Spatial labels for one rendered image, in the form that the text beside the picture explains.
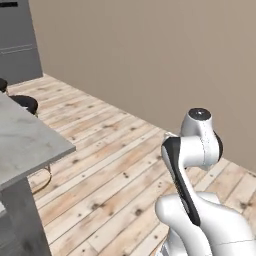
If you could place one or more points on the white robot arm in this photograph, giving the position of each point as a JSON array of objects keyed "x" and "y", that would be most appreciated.
[{"x": 206, "y": 220}]

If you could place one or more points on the grey dining counter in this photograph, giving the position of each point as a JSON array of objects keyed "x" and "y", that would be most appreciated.
[{"x": 23, "y": 146}]

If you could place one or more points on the black bar stool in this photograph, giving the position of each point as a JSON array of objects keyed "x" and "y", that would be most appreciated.
[
  {"x": 2, "y": 85},
  {"x": 26, "y": 104}
]

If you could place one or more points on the grey fridge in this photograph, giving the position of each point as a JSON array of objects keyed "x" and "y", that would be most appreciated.
[{"x": 18, "y": 40}]

